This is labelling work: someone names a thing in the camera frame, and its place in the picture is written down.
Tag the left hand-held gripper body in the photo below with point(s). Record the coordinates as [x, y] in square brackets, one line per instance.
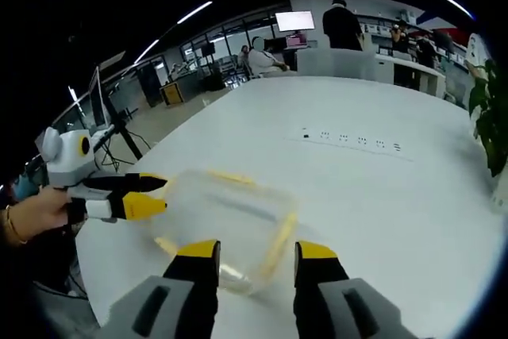
[67, 156]

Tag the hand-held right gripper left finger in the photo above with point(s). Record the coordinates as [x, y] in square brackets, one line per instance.
[186, 299]

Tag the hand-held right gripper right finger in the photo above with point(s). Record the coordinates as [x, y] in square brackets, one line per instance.
[317, 299]

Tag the clear plastic bag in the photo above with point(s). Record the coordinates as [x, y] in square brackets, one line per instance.
[222, 212]

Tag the person's left hand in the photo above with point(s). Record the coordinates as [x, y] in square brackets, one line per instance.
[43, 212]

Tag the black tripod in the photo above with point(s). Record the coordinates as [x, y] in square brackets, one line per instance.
[123, 128]

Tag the silver desktop monitor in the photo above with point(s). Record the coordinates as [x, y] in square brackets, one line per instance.
[98, 99]

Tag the dark cloth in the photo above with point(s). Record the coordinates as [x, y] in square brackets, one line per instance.
[59, 259]

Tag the yellow cabinet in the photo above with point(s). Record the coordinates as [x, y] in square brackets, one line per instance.
[172, 93]

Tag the small black standing screen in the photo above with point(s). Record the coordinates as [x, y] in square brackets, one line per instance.
[207, 49]

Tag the built-in power socket panel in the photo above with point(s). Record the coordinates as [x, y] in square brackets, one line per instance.
[349, 141]

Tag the pink computer screen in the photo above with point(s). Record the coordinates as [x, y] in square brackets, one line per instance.
[297, 40]

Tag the bright white display screen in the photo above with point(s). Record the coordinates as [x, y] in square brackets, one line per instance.
[295, 21]

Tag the white counter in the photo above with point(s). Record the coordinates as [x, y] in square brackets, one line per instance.
[412, 73]

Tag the green potted plant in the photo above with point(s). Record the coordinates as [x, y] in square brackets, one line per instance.
[490, 124]

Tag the wall shelf with bins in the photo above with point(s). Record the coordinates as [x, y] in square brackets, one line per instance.
[377, 23]

